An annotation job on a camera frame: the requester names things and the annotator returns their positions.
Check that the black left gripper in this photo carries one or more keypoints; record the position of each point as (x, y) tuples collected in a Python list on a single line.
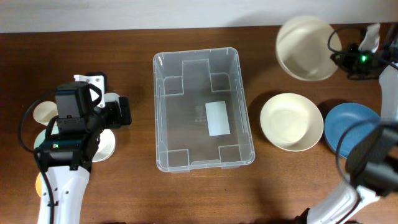
[(115, 121)]

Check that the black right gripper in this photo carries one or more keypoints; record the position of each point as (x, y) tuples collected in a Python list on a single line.
[(343, 62)]

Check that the white small bowl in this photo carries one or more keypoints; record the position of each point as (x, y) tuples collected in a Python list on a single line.
[(106, 146)]

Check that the white plastic cup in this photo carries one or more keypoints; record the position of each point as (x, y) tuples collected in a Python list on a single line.
[(44, 112)]

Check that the yellow small bowl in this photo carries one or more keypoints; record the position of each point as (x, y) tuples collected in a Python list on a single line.
[(38, 185)]

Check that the large cream bowl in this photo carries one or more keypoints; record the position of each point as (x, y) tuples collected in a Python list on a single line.
[(302, 51)]

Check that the blue plate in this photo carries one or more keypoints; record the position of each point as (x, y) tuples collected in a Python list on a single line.
[(341, 118)]

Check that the grey plastic cup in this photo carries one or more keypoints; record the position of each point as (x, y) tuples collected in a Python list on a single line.
[(111, 97)]

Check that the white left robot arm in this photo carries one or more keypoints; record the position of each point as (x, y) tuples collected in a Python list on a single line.
[(62, 193)]

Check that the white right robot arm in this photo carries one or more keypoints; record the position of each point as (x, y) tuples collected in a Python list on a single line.
[(370, 173)]

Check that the mint green small bowl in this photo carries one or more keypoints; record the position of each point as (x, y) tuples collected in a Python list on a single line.
[(41, 137)]

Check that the clear plastic storage bin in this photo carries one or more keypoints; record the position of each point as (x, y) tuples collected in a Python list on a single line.
[(184, 82)]

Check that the white label sticker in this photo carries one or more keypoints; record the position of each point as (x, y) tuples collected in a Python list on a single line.
[(217, 118)]

